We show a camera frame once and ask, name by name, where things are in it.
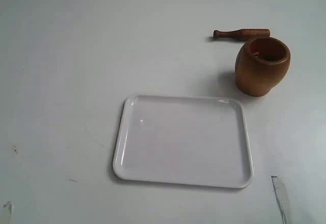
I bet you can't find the brown wooden pestle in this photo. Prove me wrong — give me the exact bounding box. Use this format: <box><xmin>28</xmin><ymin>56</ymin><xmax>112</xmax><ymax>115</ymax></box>
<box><xmin>213</xmin><ymin>29</ymin><xmax>270</xmax><ymax>41</ymax></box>

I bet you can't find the brown wooden mortar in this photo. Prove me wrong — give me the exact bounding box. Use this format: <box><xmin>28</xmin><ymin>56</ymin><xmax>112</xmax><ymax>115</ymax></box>
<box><xmin>235</xmin><ymin>37</ymin><xmax>291</xmax><ymax>97</ymax></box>

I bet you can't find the white rectangular plastic tray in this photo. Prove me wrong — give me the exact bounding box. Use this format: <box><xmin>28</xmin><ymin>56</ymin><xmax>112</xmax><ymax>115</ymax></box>
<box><xmin>113</xmin><ymin>95</ymin><xmax>254</xmax><ymax>189</ymax></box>

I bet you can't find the clear tape strip right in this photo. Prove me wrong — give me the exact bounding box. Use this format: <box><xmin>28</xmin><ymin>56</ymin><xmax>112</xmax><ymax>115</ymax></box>
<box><xmin>271</xmin><ymin>176</ymin><xmax>292</xmax><ymax>224</ymax></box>

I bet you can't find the clear tape scrap left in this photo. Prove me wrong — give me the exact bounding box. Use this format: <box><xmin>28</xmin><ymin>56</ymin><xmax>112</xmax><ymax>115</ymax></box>
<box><xmin>2</xmin><ymin>201</ymin><xmax>14</xmax><ymax>223</ymax></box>

